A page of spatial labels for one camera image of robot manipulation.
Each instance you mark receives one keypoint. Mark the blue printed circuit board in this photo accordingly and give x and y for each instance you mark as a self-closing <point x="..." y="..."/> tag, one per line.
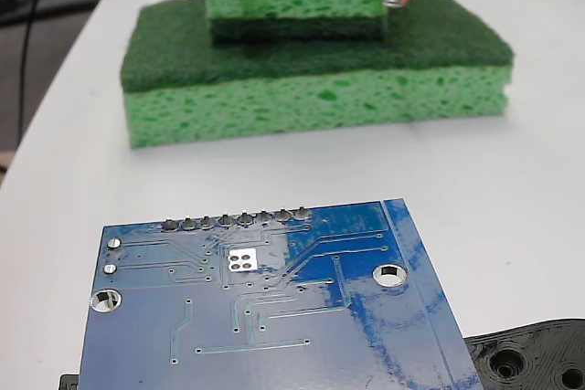
<point x="274" y="340"/>

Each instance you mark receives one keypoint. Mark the large green scouring sponge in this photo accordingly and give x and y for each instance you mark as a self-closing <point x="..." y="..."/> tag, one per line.
<point x="297" y="102"/>

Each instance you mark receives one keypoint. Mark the black plastic mount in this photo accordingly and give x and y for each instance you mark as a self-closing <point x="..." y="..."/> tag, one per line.
<point x="539" y="353"/>

